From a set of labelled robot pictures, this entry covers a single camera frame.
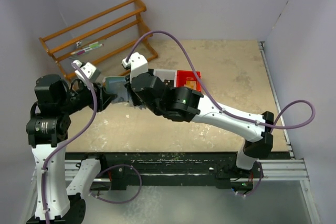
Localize white plastic bin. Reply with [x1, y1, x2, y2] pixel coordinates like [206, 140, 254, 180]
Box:
[154, 69, 177, 86]

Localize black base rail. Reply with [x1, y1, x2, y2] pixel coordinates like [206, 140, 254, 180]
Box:
[66, 152, 264, 190]

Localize orange credit card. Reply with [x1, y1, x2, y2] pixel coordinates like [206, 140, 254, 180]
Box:
[184, 77, 198, 90]

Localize red plastic bin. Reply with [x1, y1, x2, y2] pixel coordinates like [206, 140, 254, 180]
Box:
[176, 70, 202, 92]

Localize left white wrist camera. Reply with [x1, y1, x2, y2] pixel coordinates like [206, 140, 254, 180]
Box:
[71, 60, 101, 82]

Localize wooden rack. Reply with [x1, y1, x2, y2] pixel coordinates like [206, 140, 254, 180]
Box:
[39, 0, 151, 81]

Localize pens on rack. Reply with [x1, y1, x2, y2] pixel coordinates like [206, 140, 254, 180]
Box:
[70, 41, 104, 59]

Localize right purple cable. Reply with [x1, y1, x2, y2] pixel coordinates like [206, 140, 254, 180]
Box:
[125, 30, 316, 198]

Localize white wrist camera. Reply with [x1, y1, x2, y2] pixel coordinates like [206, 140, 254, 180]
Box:
[71, 60, 101, 82]
[122, 52, 149, 80]

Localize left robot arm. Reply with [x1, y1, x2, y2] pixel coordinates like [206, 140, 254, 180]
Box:
[26, 74, 117, 223]

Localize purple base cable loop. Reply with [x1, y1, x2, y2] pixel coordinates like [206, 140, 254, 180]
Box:
[88, 165, 142, 205]

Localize black credit card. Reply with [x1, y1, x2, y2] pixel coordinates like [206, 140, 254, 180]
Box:
[164, 79, 174, 87]

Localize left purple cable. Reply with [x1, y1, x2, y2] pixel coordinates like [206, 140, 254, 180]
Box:
[41, 61, 98, 224]

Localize black plastic bin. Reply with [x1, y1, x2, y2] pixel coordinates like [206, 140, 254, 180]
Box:
[147, 68, 154, 77]

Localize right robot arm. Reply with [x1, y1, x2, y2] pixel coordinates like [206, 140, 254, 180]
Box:
[125, 72, 274, 170]

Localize green card holder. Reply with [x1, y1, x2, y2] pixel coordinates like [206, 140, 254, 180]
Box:
[103, 76, 130, 103]

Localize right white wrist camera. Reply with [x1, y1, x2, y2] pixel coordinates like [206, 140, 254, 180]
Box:
[122, 52, 149, 80]

